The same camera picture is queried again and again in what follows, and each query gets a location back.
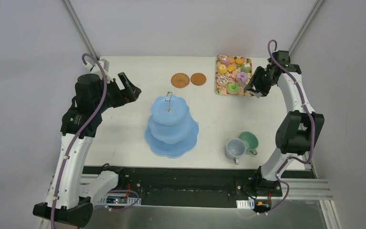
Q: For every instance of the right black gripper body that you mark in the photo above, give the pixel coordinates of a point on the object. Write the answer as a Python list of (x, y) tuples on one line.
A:
[(260, 80)]

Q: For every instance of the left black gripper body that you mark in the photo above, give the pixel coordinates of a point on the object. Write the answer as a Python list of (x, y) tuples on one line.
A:
[(119, 91)]

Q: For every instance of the green cupcake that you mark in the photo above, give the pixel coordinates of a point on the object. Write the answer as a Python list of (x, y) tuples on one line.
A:
[(246, 67)]

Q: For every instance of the purple sprinkled donut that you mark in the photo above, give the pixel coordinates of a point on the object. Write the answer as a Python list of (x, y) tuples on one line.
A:
[(242, 77)]

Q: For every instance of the green frosted donut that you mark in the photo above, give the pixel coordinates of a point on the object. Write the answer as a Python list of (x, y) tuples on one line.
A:
[(233, 88)]

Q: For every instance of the white chocolate drizzle donut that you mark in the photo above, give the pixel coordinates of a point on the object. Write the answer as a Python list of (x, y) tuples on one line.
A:
[(222, 80)]

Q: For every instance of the yellow frosted donut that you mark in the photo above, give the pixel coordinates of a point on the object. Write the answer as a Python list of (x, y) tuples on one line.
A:
[(221, 69)]

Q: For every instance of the metal serving tongs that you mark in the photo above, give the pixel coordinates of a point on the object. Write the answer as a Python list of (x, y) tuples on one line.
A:
[(245, 84)]

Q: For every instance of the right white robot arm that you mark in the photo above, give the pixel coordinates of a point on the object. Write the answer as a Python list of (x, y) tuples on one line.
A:
[(298, 133)]

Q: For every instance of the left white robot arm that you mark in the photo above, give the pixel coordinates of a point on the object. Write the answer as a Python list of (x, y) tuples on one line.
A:
[(67, 202)]

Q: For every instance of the orange round biscuit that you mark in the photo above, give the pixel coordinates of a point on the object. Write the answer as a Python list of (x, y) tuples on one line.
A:
[(239, 61)]

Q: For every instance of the floral serving tray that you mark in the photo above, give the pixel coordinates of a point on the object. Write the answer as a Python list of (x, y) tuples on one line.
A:
[(221, 90)]

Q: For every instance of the orange square biscuit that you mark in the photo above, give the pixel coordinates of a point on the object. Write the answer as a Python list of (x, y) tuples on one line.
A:
[(231, 68)]

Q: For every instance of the green ceramic cup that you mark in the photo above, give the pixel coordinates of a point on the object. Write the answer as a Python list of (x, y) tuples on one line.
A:
[(251, 141)]

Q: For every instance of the smooth wooden coaster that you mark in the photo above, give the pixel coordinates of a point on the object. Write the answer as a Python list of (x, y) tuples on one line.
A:
[(198, 79)]

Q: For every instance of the blue three-tier cake stand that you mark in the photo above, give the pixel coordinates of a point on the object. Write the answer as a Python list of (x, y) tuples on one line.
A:
[(171, 129)]

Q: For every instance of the woven rattan coaster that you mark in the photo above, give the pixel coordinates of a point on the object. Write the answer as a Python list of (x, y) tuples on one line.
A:
[(180, 80)]

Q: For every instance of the grey-blue ceramic mug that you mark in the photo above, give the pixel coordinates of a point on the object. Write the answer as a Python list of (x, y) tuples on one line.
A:
[(234, 149)]

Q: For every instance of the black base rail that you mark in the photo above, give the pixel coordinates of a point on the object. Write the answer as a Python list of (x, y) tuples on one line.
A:
[(189, 187)]

